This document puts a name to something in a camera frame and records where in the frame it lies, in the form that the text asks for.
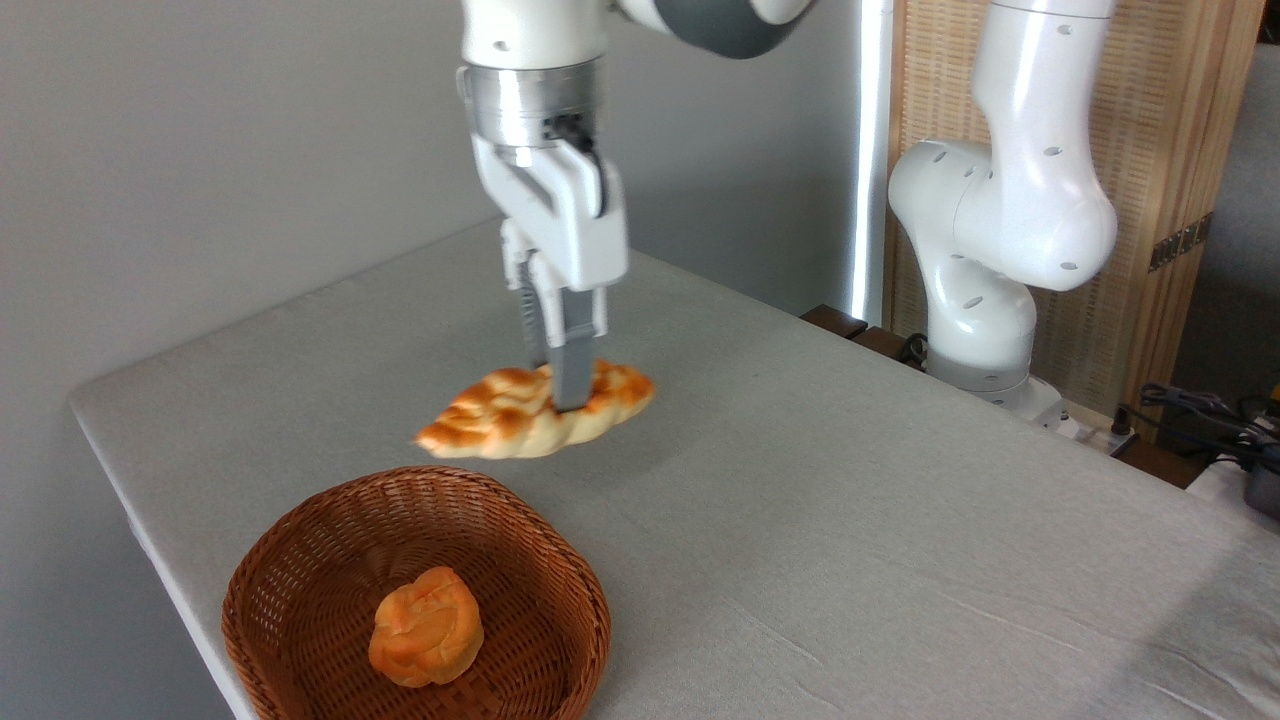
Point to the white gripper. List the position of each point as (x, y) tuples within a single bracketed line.
[(575, 230)]

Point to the long braided bread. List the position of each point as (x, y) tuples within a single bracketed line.
[(500, 420)]

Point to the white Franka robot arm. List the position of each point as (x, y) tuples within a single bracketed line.
[(1030, 200)]

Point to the brown wicker basket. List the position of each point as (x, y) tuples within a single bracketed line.
[(330, 540)]

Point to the round orange bread roll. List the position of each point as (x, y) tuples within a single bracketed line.
[(428, 628)]

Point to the dark brown wooden block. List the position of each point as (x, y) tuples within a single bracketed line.
[(845, 325)]

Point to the grey tablecloth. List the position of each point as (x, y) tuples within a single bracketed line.
[(900, 520)]

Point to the dark metal screen hinge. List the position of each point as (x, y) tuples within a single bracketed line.
[(1180, 242)]

